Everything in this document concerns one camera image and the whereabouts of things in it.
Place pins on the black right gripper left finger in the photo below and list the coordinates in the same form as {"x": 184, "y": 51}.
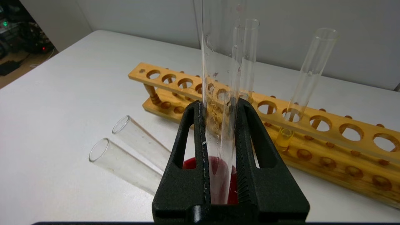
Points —
{"x": 181, "y": 187}

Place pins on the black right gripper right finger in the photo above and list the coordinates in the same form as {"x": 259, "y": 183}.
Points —
{"x": 268, "y": 187}

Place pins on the test tube with red pigment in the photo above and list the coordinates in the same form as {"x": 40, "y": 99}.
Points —
{"x": 215, "y": 62}

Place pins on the empty clear test tube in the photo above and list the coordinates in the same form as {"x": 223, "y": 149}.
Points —
{"x": 125, "y": 165}
{"x": 143, "y": 145}

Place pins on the wooden test tube rack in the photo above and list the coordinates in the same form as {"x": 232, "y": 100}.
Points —
{"x": 337, "y": 156}

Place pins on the test tube with yellow pigment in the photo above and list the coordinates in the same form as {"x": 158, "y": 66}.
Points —
{"x": 309, "y": 78}

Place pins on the test tube with teal pigment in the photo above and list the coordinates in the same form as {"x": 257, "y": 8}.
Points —
{"x": 248, "y": 56}

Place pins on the red plastic cup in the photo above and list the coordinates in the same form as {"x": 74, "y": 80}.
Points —
{"x": 190, "y": 164}

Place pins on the black electronics equipment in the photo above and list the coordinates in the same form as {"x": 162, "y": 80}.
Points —
{"x": 22, "y": 34}

